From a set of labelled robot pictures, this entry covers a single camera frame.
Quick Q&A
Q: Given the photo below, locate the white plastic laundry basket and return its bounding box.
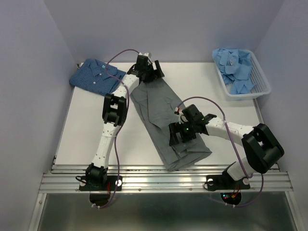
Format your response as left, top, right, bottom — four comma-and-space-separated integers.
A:
215, 50, 271, 101

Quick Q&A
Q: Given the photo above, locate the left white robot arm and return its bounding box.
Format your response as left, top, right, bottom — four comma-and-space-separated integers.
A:
83, 52, 164, 190

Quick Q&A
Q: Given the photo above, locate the light blue shirt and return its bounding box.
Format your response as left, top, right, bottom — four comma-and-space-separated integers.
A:
212, 48, 254, 95

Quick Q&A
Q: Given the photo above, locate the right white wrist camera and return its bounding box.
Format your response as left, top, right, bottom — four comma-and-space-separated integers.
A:
174, 107, 188, 124

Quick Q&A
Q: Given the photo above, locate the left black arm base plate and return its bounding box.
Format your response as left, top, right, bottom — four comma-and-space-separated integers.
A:
75, 175, 122, 192

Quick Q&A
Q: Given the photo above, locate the grey long sleeve shirt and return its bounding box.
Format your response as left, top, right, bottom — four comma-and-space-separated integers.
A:
130, 79, 212, 171

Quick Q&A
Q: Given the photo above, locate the aluminium front rail frame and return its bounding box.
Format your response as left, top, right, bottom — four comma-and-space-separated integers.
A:
27, 134, 301, 231

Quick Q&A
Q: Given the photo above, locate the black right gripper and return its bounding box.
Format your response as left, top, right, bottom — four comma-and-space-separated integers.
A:
168, 120, 196, 147

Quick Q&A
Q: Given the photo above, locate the blue checked folded shirt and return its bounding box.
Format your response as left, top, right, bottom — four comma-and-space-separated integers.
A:
69, 59, 120, 96

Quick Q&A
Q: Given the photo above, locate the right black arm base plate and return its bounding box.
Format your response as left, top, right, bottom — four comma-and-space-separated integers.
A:
203, 165, 250, 192

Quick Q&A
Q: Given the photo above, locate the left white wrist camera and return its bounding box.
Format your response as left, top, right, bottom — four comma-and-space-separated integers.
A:
139, 52, 152, 58

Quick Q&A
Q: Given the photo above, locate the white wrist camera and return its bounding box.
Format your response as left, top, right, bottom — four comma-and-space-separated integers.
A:
174, 107, 188, 124
139, 52, 152, 58

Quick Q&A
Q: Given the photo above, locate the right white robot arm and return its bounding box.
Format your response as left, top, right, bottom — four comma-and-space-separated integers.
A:
168, 104, 284, 188

